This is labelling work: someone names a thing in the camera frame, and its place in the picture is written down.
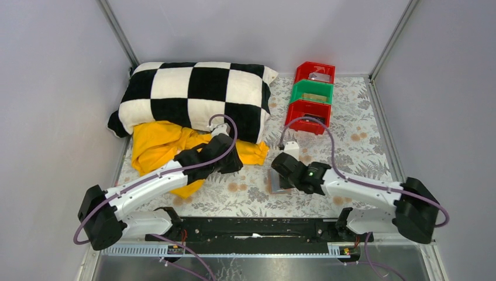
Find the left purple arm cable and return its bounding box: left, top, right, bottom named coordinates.
left=73, top=114, right=239, bottom=246

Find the pink leather card holder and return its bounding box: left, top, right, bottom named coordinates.
left=268, top=169, right=291, bottom=194

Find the floral patterned table mat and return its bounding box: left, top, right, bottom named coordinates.
left=139, top=77, right=394, bottom=218

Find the front red plastic bin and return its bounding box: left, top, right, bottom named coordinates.
left=285, top=100, right=332, bottom=135

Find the red plastic bin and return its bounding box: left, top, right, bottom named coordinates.
left=294, top=61, right=335, bottom=84
left=285, top=100, right=332, bottom=135

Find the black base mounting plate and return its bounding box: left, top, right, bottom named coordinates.
left=145, top=217, right=374, bottom=249

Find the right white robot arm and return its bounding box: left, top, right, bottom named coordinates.
left=271, top=152, right=440, bottom=244

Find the back red plastic bin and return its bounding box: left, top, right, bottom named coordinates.
left=294, top=61, right=335, bottom=84

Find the black white checkered pillow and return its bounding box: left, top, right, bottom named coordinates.
left=107, top=61, right=278, bottom=143

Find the yellow cloth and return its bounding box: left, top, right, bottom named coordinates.
left=132, top=121, right=269, bottom=199

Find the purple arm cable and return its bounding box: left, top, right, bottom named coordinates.
left=73, top=114, right=239, bottom=246
left=277, top=116, right=450, bottom=228

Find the grey slotted cable duct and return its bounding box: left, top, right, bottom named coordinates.
left=101, top=243, right=351, bottom=259

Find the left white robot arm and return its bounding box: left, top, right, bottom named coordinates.
left=78, top=133, right=243, bottom=251

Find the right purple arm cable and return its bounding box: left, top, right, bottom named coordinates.
left=277, top=116, right=450, bottom=228

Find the green plastic bin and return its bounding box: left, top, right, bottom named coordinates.
left=290, top=80, right=334, bottom=104

